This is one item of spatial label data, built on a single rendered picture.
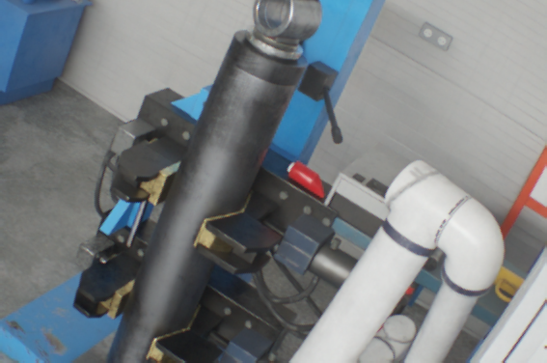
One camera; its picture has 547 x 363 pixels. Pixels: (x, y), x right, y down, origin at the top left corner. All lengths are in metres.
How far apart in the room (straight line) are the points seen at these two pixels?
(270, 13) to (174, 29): 2.47
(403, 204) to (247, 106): 0.73
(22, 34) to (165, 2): 0.89
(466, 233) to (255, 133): 0.86
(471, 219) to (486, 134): 2.62
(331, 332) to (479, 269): 0.34
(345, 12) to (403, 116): 1.74
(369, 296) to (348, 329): 0.08
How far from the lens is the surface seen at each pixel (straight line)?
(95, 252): 2.77
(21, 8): 4.37
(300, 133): 2.64
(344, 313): 1.63
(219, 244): 2.27
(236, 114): 2.17
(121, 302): 2.64
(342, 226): 2.43
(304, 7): 2.13
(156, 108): 2.61
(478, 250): 1.52
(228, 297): 2.69
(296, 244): 2.36
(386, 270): 1.58
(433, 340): 1.73
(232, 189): 2.28
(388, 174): 2.55
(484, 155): 4.16
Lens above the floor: 2.10
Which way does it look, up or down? 24 degrees down
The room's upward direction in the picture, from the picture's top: 25 degrees clockwise
